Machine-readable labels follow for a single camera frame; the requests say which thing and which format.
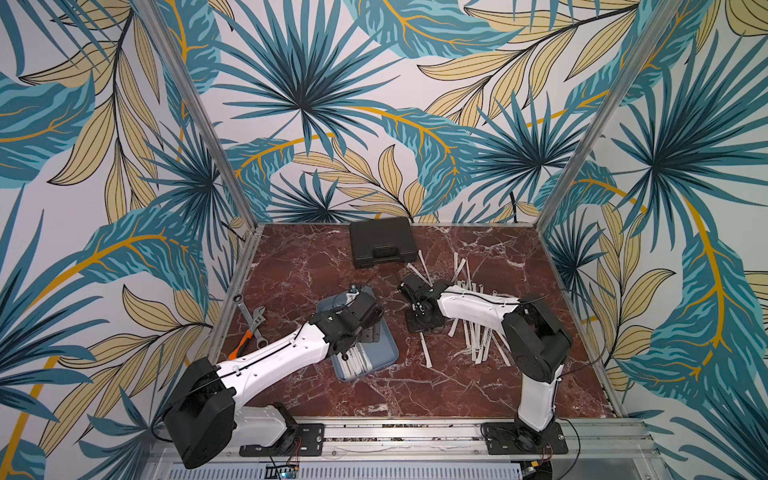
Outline black plastic tool case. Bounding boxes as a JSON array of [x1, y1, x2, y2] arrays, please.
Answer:
[[349, 217, 419, 269]]

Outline white straw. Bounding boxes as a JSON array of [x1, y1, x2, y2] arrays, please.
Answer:
[[462, 321, 472, 352], [451, 252, 468, 283], [491, 334, 511, 367], [354, 346, 375, 376], [419, 332, 433, 369], [406, 250, 433, 286], [472, 324, 489, 364], [341, 353, 360, 380]]

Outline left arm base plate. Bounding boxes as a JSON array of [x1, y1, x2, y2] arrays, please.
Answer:
[[239, 423, 325, 458]]

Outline aluminium front rail frame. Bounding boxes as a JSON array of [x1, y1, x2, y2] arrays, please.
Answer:
[[140, 417, 672, 479]]

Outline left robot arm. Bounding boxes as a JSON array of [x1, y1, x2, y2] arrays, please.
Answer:
[[162, 292, 383, 470]]

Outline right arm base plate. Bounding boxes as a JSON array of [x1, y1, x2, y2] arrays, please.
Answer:
[[480, 421, 569, 457]]

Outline blue plastic storage tray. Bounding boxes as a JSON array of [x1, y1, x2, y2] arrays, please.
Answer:
[[316, 285, 399, 382]]

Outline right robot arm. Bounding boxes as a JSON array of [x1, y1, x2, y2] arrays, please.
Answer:
[[398, 275, 573, 433]]

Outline green circuit board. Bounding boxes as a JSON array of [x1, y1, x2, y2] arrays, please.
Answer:
[[263, 465, 299, 480]]

